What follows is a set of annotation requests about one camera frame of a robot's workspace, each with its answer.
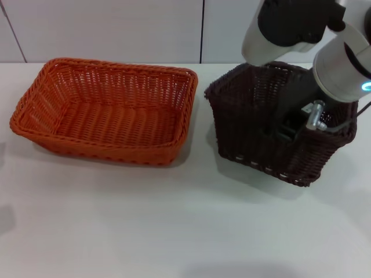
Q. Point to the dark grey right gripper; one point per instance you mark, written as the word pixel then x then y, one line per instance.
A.
pixel 295 98

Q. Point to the dark brown woven basket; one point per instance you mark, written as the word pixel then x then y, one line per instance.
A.
pixel 246 130

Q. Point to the orange woven plastic basket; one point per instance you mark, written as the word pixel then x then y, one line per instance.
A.
pixel 110 121

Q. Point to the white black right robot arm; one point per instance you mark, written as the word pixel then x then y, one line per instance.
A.
pixel 336 63

